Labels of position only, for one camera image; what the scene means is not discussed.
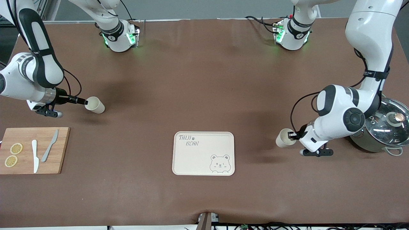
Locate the black cable at left base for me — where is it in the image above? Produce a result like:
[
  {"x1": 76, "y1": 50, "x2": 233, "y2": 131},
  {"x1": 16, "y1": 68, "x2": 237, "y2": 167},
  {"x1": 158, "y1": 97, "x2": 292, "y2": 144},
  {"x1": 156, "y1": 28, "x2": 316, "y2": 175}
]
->
[{"x1": 244, "y1": 15, "x2": 279, "y2": 34}]

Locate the brown table cover mat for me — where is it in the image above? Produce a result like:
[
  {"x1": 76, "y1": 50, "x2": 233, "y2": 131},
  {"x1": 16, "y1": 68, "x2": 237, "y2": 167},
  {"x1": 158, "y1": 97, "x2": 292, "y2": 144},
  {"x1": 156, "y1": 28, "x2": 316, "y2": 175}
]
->
[{"x1": 0, "y1": 18, "x2": 409, "y2": 228}]

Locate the grey plastic knife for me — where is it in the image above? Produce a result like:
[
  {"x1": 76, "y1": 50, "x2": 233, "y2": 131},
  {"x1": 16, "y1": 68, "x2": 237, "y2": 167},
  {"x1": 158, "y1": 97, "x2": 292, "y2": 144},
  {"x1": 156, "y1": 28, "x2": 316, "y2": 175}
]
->
[{"x1": 41, "y1": 129, "x2": 59, "y2": 163}]

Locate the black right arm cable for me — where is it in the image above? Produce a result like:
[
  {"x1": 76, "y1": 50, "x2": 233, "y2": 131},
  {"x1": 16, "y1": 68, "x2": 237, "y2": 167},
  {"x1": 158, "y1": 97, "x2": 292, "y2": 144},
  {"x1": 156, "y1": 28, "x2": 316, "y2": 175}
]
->
[{"x1": 6, "y1": 0, "x2": 82, "y2": 98}]

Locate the wooden cutting board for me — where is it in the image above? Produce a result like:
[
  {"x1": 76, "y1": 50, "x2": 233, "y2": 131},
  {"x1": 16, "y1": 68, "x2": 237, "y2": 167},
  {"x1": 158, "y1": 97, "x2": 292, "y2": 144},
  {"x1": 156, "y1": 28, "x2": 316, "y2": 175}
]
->
[{"x1": 0, "y1": 127, "x2": 70, "y2": 175}]

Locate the aluminium frame profile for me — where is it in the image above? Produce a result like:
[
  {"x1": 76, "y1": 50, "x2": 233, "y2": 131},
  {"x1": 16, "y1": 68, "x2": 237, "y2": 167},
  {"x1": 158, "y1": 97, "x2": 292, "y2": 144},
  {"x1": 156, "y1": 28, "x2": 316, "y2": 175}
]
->
[{"x1": 35, "y1": 0, "x2": 53, "y2": 22}]

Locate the grey-green electric cooking pot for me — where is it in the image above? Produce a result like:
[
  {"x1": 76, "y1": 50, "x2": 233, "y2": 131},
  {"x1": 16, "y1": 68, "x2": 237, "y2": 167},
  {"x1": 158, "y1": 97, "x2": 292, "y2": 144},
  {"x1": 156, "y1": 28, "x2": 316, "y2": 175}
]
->
[{"x1": 350, "y1": 96, "x2": 409, "y2": 157}]

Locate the white plastic knife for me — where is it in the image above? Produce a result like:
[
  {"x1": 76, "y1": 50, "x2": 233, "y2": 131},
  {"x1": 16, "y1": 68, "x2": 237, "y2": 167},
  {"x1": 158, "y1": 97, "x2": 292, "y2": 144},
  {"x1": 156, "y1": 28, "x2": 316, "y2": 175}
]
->
[{"x1": 31, "y1": 140, "x2": 40, "y2": 173}]

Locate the glass pot lid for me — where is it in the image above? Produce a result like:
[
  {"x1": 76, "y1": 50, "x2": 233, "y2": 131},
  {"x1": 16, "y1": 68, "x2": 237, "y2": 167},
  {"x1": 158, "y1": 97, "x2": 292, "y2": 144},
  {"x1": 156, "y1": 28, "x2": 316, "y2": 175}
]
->
[{"x1": 367, "y1": 98, "x2": 409, "y2": 148}]

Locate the black cable at right base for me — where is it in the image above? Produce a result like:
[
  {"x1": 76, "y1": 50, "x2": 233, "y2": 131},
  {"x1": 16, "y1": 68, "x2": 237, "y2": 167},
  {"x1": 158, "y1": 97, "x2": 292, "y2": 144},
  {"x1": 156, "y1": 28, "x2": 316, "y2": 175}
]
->
[{"x1": 119, "y1": 0, "x2": 141, "y2": 23}]

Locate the black cable at base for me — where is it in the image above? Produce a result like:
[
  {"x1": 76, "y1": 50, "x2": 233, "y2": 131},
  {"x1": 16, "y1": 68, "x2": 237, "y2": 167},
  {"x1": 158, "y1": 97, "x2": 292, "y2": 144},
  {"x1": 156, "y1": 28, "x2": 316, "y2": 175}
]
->
[
  {"x1": 119, "y1": 0, "x2": 141, "y2": 23},
  {"x1": 244, "y1": 15, "x2": 279, "y2": 34}
]

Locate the cream tray with bear print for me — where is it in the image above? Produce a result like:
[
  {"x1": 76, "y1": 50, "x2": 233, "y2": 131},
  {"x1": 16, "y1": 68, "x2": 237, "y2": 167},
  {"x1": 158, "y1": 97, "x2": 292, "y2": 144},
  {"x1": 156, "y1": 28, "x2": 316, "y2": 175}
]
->
[{"x1": 172, "y1": 131, "x2": 235, "y2": 176}]

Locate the white plastic cup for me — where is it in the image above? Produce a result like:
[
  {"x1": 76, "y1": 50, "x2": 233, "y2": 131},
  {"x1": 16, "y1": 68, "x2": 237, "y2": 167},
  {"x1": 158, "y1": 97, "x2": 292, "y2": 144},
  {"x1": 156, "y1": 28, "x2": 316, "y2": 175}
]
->
[
  {"x1": 275, "y1": 128, "x2": 297, "y2": 148},
  {"x1": 84, "y1": 96, "x2": 105, "y2": 114}
]

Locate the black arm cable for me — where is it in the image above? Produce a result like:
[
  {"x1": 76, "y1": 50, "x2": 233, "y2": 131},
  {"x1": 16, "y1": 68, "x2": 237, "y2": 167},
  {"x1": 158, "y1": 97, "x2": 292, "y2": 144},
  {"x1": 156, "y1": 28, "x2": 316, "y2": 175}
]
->
[
  {"x1": 6, "y1": 0, "x2": 82, "y2": 98},
  {"x1": 289, "y1": 47, "x2": 394, "y2": 133}
]

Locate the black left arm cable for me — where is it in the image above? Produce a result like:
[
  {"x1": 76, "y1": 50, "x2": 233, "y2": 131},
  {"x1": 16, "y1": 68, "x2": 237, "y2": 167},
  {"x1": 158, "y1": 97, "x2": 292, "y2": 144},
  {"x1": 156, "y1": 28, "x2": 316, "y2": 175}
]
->
[{"x1": 289, "y1": 47, "x2": 394, "y2": 133}]

